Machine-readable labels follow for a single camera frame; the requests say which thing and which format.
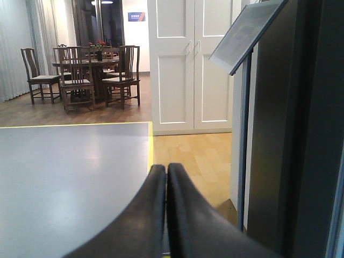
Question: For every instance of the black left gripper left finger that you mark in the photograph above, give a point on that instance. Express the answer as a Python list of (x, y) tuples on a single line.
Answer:
[(138, 230)]

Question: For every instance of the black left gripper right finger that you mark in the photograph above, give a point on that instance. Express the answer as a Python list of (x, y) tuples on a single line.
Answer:
[(196, 229)]

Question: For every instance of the white double door wardrobe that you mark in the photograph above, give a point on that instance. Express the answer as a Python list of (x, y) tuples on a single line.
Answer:
[(190, 94)]

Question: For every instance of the wooden dining chair right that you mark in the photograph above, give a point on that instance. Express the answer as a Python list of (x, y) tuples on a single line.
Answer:
[(114, 88)]

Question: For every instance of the wooden dining chair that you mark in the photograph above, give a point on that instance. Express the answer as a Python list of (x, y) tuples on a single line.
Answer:
[(39, 85), (114, 88), (69, 53)]

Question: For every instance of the round wooden dining table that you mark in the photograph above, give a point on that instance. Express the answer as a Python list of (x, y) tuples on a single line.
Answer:
[(84, 75)]

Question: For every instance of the wooden dining chair front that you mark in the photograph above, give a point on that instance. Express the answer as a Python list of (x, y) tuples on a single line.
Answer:
[(69, 53)]

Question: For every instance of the wooden dining chair left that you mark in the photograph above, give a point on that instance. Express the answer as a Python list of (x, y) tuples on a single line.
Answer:
[(39, 85)]

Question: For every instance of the silver sign stand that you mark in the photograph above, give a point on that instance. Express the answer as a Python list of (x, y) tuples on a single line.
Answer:
[(234, 51)]

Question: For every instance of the red flowers in vase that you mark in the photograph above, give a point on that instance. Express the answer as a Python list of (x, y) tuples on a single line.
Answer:
[(98, 48)]

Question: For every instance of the grey curtain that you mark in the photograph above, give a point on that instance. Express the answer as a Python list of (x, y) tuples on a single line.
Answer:
[(25, 24)]

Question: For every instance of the blue wall sign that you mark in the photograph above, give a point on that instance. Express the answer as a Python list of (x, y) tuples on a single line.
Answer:
[(136, 17)]

